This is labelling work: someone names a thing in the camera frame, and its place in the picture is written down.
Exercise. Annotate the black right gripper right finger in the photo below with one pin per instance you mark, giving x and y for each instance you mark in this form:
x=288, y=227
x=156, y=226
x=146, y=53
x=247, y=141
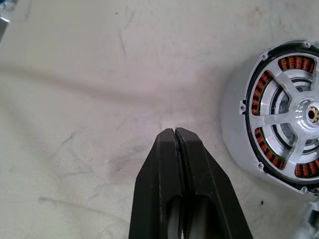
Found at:
x=211, y=204

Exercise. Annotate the silver stator housing copper windings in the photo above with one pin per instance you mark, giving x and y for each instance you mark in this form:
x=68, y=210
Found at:
x=296, y=63

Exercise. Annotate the grey round metal part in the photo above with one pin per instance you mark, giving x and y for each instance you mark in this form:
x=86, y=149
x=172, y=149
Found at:
x=314, y=219

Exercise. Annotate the silver spoked rotor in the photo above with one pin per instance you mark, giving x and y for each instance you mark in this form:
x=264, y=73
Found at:
x=276, y=119

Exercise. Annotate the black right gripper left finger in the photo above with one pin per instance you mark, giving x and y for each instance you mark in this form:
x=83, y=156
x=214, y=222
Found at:
x=149, y=186

